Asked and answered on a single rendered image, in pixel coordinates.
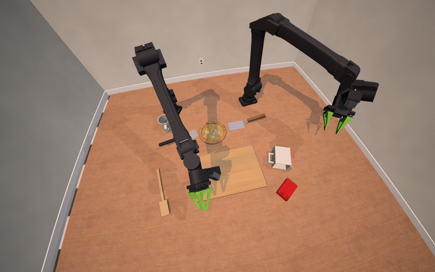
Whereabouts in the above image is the grey mug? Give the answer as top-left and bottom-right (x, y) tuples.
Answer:
(158, 114), (172, 133)

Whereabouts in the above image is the grey metal turner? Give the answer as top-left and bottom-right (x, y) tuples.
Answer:
(163, 129), (199, 145)

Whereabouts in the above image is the grey spatula with brown handle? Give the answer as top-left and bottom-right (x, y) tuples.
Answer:
(228, 114), (266, 131)

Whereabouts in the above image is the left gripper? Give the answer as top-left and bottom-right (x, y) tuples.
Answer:
(323, 105), (356, 134)

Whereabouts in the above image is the wooden cutting board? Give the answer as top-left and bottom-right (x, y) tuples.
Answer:
(199, 145), (267, 199)

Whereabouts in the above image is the round cheese pizza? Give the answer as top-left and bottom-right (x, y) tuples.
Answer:
(199, 121), (226, 144)

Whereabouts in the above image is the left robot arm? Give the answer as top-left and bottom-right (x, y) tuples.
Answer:
(239, 13), (379, 111)

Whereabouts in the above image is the tan wooden spatula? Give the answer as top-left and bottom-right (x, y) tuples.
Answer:
(157, 169), (170, 217)

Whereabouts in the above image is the red rectangular block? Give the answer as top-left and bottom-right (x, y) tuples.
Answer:
(276, 178), (298, 201)

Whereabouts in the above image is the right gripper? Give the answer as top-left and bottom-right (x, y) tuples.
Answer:
(186, 168), (212, 211)

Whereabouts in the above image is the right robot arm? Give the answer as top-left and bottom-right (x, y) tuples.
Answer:
(132, 42), (221, 183)

